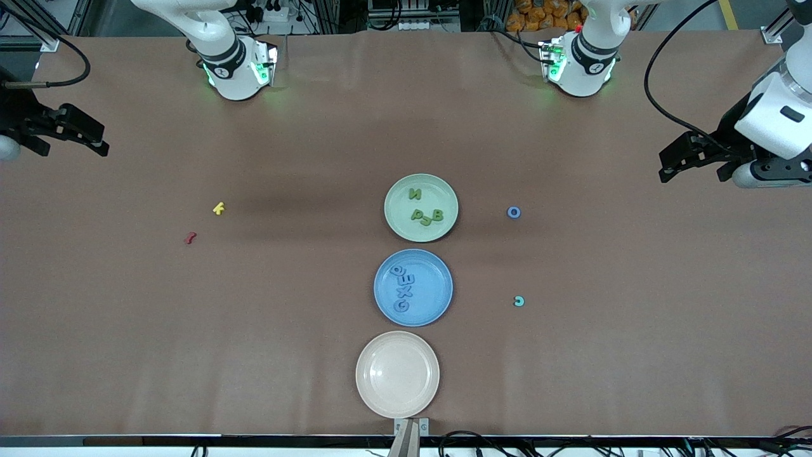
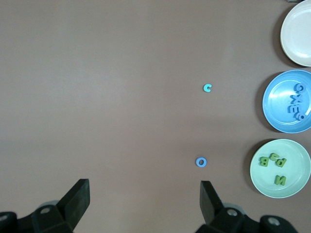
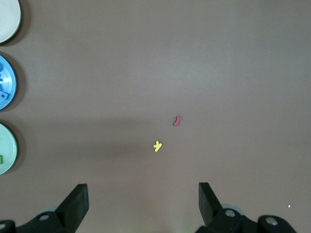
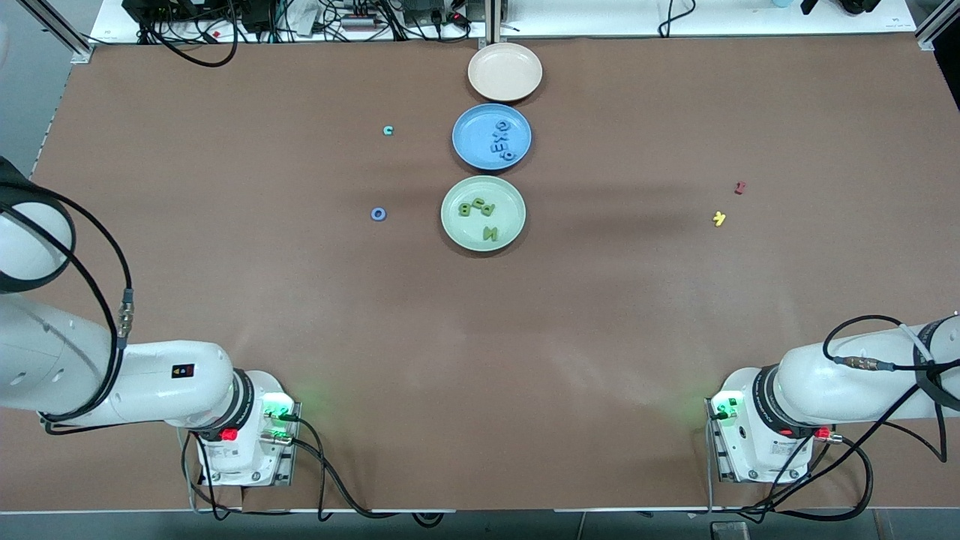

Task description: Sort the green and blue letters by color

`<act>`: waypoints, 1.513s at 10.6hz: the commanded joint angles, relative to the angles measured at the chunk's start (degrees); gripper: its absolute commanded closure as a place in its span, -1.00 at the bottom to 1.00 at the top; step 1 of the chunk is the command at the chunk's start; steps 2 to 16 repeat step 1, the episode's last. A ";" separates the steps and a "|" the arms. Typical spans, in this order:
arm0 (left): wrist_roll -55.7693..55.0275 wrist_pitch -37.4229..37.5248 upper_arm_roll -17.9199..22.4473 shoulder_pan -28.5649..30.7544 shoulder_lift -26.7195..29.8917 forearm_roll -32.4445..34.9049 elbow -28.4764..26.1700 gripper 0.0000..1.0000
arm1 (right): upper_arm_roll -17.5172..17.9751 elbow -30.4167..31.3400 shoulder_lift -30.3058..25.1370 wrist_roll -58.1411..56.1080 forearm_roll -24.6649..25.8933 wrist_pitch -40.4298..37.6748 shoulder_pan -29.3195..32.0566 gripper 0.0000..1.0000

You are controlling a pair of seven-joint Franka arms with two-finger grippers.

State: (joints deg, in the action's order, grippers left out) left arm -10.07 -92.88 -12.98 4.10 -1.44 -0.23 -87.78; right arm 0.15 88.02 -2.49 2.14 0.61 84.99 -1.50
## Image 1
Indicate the beige plate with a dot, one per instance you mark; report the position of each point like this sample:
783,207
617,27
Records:
398,374

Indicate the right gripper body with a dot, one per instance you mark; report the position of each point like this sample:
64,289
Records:
18,115

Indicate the aluminium frame profile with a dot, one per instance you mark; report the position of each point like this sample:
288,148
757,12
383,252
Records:
772,32
51,43

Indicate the blue foam letter G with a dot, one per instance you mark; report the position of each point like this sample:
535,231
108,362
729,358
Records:
398,306

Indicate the blue plate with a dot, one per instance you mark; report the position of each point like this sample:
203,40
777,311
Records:
434,289

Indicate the pale green plate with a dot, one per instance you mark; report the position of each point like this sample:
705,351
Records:
438,190

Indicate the green foam letter B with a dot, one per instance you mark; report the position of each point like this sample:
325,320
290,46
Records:
438,215

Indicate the black table edge rail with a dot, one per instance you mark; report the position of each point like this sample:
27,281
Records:
254,440

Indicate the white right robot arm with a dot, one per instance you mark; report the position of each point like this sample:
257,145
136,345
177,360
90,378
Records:
231,82

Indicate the yellow foam letter K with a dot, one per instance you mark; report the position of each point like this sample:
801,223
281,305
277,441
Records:
219,207

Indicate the blue foam letter O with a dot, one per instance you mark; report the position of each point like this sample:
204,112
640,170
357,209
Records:
509,212

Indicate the green foam letter W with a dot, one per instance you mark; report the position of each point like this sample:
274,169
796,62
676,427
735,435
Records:
415,193

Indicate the blue foam letter E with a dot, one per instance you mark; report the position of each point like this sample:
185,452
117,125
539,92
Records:
404,280

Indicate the white power strip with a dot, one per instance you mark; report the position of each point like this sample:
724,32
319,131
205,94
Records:
419,25
273,13

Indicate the brown paper table cover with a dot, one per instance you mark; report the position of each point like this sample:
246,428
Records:
190,381

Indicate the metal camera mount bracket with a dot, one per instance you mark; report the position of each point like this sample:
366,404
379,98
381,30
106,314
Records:
409,438

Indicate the blue foam letter X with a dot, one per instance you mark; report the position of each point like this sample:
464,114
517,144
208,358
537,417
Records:
404,292

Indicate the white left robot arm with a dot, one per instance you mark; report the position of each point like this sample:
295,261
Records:
587,70

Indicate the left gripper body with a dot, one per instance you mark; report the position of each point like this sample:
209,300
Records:
727,136

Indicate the orange objects pile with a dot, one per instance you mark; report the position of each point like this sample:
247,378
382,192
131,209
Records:
539,13

